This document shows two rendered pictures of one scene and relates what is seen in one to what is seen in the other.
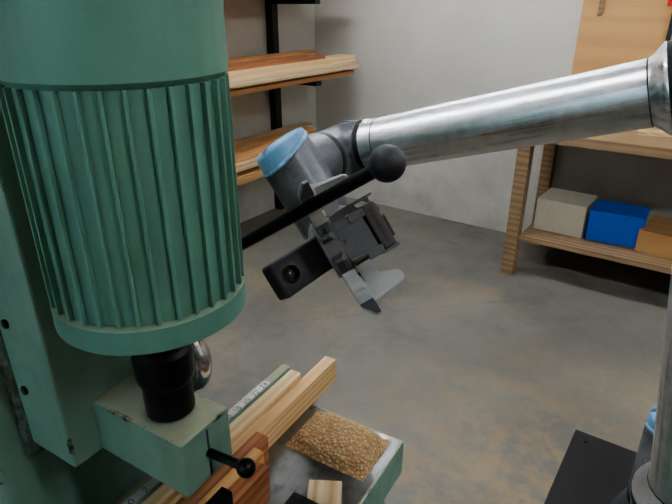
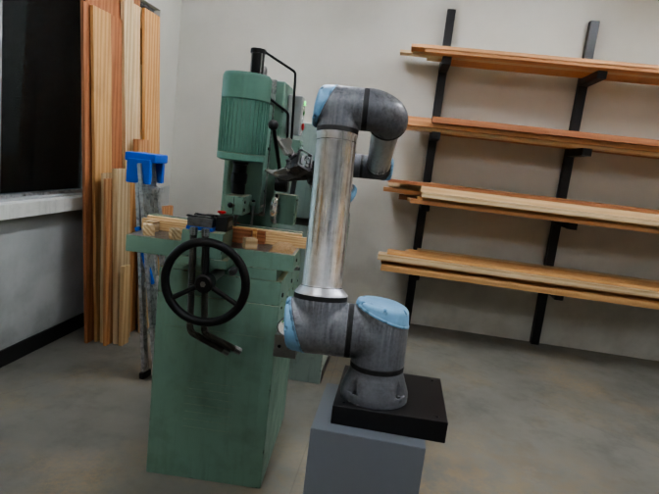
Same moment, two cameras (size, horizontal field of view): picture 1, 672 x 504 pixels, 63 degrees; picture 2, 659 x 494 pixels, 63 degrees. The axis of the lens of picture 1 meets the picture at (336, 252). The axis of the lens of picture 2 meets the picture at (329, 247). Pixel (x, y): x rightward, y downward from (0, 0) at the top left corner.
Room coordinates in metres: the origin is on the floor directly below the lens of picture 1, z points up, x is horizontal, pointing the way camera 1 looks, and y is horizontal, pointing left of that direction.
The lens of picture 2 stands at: (-0.16, -1.75, 1.25)
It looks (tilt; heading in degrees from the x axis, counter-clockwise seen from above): 10 degrees down; 62
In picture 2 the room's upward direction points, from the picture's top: 7 degrees clockwise
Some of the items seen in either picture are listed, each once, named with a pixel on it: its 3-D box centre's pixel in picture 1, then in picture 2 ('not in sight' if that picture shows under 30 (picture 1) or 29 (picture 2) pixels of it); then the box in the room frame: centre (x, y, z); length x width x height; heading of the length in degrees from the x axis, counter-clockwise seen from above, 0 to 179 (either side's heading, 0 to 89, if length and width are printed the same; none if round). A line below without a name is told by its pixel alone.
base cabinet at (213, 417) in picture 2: not in sight; (228, 363); (0.53, 0.28, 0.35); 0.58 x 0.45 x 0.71; 59
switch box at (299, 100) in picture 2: not in sight; (295, 116); (0.75, 0.38, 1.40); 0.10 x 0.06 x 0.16; 59
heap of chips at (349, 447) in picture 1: (338, 435); (282, 246); (0.59, 0.00, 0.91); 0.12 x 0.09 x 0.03; 59
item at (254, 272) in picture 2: not in sight; (228, 263); (0.43, 0.12, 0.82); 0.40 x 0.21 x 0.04; 149
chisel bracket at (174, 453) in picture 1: (164, 432); (238, 206); (0.48, 0.19, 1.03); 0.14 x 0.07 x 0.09; 59
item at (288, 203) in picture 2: not in sight; (285, 209); (0.70, 0.25, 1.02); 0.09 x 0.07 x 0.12; 149
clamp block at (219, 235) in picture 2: not in sight; (207, 241); (0.33, 0.03, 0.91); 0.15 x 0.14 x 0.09; 149
